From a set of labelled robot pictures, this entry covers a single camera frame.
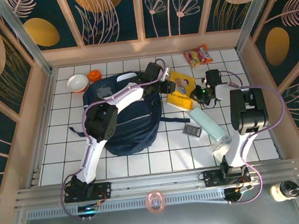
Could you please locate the orange snack packet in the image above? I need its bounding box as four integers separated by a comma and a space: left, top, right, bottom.
182, 44, 214, 69

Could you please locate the aluminium mounting rail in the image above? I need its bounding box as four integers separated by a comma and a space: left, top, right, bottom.
13, 158, 299, 208

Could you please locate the yellow book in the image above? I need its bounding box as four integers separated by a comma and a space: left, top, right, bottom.
163, 69, 199, 113

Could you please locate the white bottle with black cap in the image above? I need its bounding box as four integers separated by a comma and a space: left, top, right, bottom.
269, 179, 299, 203

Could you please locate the small orange cup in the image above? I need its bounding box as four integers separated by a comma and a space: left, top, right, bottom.
86, 69, 102, 83

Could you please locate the white orange bowl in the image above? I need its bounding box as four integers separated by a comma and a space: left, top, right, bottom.
65, 73, 90, 94

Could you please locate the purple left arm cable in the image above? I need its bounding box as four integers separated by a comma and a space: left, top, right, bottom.
47, 57, 187, 221

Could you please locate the navy blue backpack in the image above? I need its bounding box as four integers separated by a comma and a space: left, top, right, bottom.
64, 66, 193, 161

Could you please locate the grey slotted cable duct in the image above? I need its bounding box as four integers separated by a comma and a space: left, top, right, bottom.
26, 190, 227, 221

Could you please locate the grey metal frame post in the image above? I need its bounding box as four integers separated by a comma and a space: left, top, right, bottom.
230, 0, 292, 53
0, 0, 56, 81

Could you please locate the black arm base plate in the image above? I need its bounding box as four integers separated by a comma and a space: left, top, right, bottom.
202, 166, 252, 189
63, 181, 113, 204

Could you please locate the pink tape roll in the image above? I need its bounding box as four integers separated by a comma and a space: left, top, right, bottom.
144, 190, 167, 216

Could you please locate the clear case with black contents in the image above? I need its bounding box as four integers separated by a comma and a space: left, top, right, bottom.
181, 122, 204, 141

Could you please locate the light blue pencil case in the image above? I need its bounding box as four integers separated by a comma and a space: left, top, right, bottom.
186, 103, 233, 151

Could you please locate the black controller board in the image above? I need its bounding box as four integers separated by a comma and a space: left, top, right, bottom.
224, 185, 255, 205
77, 203, 100, 219

